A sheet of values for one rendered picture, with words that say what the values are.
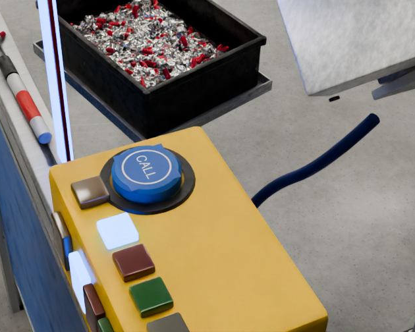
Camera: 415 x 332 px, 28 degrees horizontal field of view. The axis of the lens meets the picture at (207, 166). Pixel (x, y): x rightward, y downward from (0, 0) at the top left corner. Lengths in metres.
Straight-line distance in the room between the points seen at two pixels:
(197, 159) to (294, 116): 1.71
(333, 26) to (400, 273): 1.16
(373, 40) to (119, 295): 0.42
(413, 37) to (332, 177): 1.31
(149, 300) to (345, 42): 0.42
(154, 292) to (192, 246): 0.04
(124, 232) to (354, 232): 1.51
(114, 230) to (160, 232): 0.03
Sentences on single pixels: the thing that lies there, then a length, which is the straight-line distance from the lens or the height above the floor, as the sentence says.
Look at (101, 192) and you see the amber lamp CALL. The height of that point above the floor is 1.08.
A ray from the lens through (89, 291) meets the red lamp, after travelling 0.44.
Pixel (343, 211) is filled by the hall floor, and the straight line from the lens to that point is 1.97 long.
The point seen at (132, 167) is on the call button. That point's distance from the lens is 0.47.
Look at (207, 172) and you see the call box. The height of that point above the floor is 1.07.
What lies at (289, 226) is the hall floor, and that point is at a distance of 1.91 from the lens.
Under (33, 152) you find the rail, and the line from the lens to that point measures 0.82.
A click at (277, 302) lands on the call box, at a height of 1.07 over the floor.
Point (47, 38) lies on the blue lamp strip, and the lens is 0.70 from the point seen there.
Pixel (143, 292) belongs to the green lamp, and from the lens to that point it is 0.42.
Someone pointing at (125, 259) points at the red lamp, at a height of 1.08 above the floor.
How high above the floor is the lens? 1.41
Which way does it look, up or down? 44 degrees down
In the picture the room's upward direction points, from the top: 2 degrees clockwise
